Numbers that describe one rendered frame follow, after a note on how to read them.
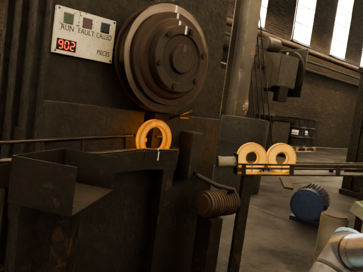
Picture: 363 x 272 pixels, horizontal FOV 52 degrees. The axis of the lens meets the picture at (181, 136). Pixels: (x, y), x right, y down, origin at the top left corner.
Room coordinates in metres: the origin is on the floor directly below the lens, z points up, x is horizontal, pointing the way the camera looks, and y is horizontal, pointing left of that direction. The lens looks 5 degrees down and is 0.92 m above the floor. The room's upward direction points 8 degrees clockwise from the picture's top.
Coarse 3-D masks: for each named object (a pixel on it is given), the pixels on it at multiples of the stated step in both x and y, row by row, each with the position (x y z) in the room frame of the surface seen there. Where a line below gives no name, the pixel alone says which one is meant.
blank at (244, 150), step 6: (246, 144) 1.85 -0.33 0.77; (252, 144) 1.85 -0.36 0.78; (258, 144) 1.86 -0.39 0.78; (240, 150) 1.84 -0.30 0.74; (246, 150) 1.85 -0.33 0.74; (252, 150) 1.85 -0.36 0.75; (258, 150) 1.85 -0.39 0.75; (264, 150) 1.86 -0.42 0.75; (240, 156) 1.84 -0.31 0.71; (258, 156) 1.86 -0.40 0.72; (264, 156) 1.86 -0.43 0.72; (240, 162) 1.84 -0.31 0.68; (246, 162) 1.85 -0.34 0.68; (258, 162) 1.85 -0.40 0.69; (264, 162) 1.86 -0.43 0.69
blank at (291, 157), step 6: (276, 144) 1.88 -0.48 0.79; (282, 144) 1.87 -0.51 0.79; (270, 150) 1.86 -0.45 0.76; (276, 150) 1.86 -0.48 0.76; (282, 150) 1.87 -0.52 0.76; (288, 150) 1.87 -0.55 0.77; (270, 156) 1.86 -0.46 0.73; (276, 156) 1.87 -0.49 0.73; (288, 156) 1.87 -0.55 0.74; (294, 156) 1.87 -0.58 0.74; (270, 162) 1.86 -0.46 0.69; (276, 162) 1.86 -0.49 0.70; (288, 162) 1.87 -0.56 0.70; (294, 162) 1.87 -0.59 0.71
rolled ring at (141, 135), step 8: (152, 120) 1.65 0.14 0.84; (160, 120) 1.68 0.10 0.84; (144, 128) 1.62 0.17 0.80; (160, 128) 1.70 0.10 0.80; (168, 128) 1.71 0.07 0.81; (136, 136) 1.63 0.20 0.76; (144, 136) 1.63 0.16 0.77; (168, 136) 1.71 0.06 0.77; (136, 144) 1.63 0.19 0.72; (144, 144) 1.63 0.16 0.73; (168, 144) 1.72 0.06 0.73
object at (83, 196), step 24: (24, 168) 1.01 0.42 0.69; (48, 168) 1.00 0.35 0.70; (72, 168) 0.98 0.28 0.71; (96, 168) 1.24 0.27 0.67; (24, 192) 1.01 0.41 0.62; (48, 192) 0.99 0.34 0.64; (72, 192) 0.98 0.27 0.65; (96, 192) 1.18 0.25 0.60; (72, 216) 1.12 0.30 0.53; (72, 240) 1.14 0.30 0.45; (72, 264) 1.16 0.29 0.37
